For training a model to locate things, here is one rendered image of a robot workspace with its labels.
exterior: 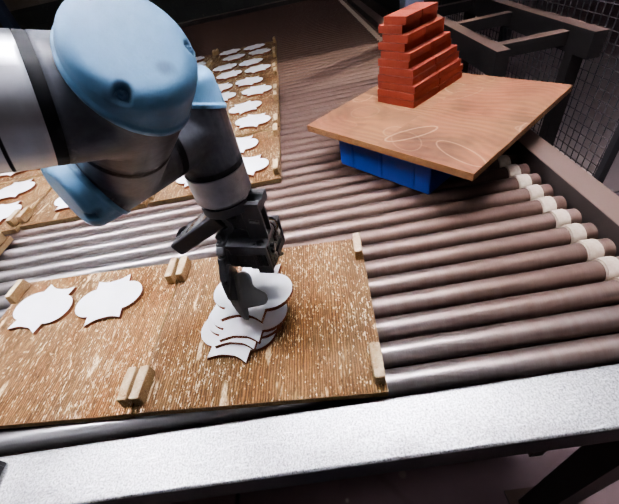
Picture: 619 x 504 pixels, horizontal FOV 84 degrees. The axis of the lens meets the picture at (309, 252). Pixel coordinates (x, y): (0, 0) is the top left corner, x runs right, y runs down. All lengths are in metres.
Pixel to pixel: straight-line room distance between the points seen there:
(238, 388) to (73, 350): 0.37
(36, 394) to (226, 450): 0.38
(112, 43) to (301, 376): 0.49
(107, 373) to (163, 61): 0.60
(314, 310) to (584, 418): 0.42
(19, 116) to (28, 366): 0.68
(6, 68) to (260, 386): 0.49
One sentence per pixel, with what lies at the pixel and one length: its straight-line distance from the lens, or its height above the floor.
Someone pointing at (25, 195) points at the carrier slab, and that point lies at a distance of 1.58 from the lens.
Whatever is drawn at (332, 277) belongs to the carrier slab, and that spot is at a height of 0.94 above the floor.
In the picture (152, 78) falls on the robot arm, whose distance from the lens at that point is 0.23.
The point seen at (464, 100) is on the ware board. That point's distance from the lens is 1.11.
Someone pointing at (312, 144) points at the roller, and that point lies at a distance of 1.22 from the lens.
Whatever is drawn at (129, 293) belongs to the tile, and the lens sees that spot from 0.85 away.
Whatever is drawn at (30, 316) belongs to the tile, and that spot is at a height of 0.94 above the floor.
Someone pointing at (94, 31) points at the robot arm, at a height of 1.43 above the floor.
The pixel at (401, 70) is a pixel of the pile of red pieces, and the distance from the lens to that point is 1.06.
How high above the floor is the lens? 1.45
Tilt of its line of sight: 43 degrees down
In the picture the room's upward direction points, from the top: 13 degrees counter-clockwise
